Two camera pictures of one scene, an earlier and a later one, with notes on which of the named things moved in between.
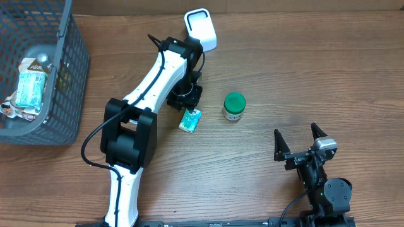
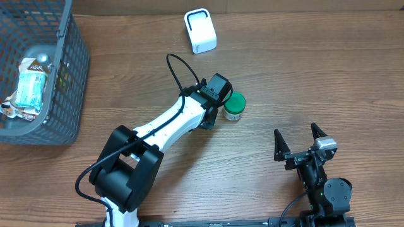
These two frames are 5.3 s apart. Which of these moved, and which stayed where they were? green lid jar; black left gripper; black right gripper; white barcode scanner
Moved: black left gripper
Stayed: green lid jar; white barcode scanner; black right gripper
